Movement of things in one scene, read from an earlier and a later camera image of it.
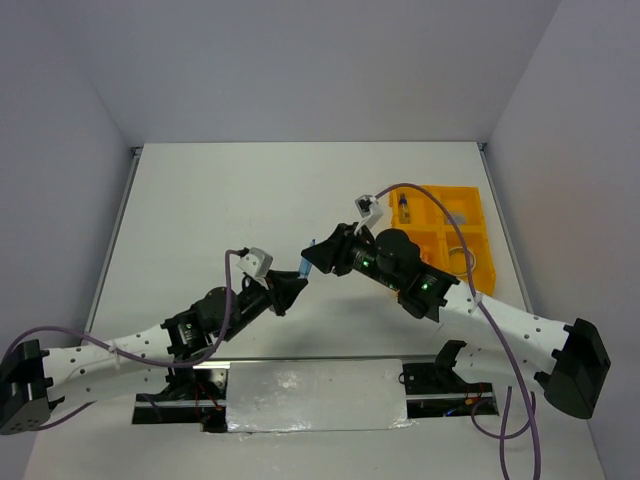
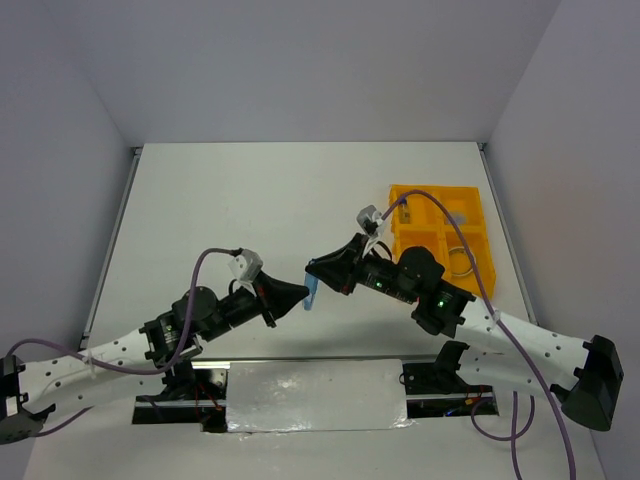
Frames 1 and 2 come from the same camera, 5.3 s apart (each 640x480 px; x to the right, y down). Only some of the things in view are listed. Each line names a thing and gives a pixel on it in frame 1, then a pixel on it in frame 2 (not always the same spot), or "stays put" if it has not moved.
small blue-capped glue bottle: [404, 210] stays put
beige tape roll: [458, 260] stays put
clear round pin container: [458, 216] stays put
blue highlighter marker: [305, 265] to [312, 282]
